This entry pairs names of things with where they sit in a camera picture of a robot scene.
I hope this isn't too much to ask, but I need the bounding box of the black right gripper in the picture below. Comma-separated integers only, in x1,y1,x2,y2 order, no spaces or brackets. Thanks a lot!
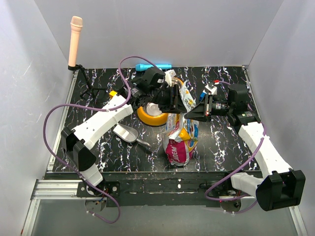
184,92,233,122

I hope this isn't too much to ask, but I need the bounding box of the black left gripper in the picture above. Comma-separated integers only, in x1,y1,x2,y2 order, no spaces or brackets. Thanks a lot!
149,85,187,115

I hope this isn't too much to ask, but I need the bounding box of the pink white pet food bag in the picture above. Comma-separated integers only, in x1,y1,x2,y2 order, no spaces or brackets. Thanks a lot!
163,81,199,167

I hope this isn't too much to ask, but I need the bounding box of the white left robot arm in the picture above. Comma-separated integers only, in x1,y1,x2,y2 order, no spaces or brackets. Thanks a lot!
61,82,188,197

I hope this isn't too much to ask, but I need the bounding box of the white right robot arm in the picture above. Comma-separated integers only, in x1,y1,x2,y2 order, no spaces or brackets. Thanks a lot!
185,95,306,211

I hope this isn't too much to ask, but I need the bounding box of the yellow double pet bowl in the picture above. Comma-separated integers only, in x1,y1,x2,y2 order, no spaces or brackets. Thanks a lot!
135,78,184,126

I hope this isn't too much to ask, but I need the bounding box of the blue toy brick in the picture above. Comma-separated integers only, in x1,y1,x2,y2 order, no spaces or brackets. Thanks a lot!
199,90,207,102

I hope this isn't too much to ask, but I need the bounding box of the cyan flashlight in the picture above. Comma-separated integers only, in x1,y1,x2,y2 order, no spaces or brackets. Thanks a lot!
135,64,172,72

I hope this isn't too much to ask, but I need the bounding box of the silver metal scoop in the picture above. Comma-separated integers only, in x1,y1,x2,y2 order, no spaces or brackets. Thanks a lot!
113,124,152,148

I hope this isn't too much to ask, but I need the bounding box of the yellow toy brick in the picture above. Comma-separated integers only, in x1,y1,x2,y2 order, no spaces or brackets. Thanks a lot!
109,90,118,99

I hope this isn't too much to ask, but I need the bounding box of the pink microphone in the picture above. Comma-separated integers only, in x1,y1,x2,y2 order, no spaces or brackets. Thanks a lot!
68,16,83,71

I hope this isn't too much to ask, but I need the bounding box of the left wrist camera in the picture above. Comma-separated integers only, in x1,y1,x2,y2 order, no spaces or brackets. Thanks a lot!
142,67,176,88

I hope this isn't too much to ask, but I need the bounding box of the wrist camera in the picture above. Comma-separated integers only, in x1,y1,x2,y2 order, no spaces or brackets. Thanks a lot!
142,67,176,88
202,80,249,106

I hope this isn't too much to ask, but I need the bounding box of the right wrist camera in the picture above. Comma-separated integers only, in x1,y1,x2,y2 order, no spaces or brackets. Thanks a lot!
202,80,249,106

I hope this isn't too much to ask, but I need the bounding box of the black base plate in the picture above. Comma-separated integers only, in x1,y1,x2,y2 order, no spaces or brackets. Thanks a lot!
44,170,259,208

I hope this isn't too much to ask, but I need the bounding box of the aluminium frame rail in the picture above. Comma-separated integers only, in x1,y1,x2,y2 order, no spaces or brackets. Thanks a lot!
21,71,82,236

